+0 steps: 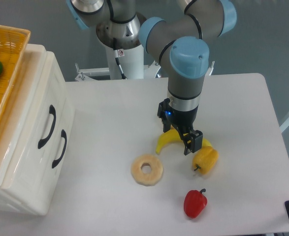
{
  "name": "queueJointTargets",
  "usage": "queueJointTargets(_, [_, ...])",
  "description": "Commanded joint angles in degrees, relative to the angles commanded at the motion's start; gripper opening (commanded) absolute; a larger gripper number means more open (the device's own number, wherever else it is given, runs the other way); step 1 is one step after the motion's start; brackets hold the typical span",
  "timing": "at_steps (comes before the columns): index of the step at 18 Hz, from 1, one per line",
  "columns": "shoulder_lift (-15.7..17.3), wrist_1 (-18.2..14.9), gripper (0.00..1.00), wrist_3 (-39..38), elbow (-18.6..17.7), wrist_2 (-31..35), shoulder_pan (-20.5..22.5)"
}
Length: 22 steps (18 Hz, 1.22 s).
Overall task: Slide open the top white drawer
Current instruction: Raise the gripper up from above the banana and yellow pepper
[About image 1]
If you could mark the yellow woven basket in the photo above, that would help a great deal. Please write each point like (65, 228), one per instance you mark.
(13, 43)

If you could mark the beige donut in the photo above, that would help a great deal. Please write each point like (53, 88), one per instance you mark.
(147, 170)

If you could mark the yellow bell pepper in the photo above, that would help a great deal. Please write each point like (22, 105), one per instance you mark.
(205, 159)

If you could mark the black bottom drawer handle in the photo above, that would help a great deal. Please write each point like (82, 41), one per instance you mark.
(61, 148)

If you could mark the black top drawer handle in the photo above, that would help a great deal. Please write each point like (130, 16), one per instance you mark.
(49, 127)

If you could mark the yellow banana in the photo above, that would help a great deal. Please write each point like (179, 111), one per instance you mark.
(173, 136)

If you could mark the black drawer handle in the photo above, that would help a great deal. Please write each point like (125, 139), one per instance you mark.
(61, 148)
(49, 127)

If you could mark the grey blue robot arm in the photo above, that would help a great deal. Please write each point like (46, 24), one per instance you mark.
(119, 25)

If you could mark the red bell pepper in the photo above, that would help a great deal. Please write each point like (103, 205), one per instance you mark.
(194, 203)

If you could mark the white drawer cabinet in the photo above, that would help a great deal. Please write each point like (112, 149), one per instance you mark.
(31, 67)

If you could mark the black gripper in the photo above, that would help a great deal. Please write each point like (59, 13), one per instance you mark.
(182, 121)

